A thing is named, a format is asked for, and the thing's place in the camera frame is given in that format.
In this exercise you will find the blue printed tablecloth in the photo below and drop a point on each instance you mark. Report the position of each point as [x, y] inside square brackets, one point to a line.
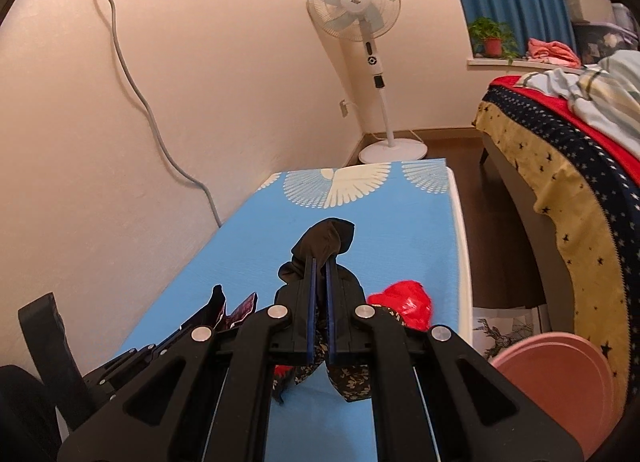
[400, 232]

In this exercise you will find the red blanket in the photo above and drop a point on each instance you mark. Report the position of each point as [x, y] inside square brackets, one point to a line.
[600, 130]

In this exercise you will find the dark storage box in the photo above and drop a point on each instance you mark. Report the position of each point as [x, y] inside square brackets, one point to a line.
[600, 40]

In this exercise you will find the white window sill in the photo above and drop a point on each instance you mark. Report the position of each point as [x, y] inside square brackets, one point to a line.
[500, 62]

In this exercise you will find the dark rounded object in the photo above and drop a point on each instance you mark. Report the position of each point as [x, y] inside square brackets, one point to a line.
[25, 412]

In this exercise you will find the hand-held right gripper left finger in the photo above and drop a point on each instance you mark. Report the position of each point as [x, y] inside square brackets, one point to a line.
[312, 292]

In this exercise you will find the white standing fan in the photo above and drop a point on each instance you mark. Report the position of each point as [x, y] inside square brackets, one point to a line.
[395, 152]

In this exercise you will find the dark floral cloth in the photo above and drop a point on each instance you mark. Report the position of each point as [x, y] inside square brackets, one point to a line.
[350, 382]

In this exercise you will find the small wall outlet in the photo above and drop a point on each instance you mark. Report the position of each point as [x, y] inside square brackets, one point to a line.
[345, 108]

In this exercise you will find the white table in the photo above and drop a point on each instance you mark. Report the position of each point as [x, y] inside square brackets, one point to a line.
[462, 267]

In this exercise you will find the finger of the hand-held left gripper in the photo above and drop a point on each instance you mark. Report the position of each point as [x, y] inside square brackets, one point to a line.
[130, 362]

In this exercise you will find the yellow star bedsheet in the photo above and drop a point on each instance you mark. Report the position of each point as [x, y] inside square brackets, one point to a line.
[550, 182]

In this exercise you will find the potted green plant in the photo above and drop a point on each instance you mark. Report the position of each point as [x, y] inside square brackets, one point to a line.
[494, 46]

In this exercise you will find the pink clothes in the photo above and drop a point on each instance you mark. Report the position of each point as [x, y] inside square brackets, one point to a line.
[550, 50]

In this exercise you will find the white printed paper bag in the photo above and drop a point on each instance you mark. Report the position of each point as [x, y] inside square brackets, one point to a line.
[505, 332]

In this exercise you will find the black packet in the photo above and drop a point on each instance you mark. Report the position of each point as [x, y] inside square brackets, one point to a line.
[217, 304]

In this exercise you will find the dark red packet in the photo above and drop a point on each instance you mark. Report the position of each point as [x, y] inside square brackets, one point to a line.
[242, 312]

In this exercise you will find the black sock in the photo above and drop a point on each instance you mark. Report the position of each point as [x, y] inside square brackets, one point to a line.
[325, 237]

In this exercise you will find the pink bin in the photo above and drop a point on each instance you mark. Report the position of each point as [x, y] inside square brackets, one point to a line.
[560, 392]

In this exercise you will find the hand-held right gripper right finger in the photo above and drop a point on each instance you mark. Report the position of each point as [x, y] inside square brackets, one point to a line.
[328, 292]

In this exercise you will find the red plastic bag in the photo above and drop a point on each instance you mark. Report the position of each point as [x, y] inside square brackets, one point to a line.
[405, 302]

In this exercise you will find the light striped quilt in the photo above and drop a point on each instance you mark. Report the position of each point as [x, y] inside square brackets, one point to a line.
[600, 87]

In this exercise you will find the dark bed frame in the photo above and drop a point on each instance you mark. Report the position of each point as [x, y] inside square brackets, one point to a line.
[525, 232]

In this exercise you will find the white box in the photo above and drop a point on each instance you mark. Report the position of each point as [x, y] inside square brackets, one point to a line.
[587, 5]

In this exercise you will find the navy dotted blanket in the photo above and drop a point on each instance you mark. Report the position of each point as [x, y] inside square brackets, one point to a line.
[575, 142]

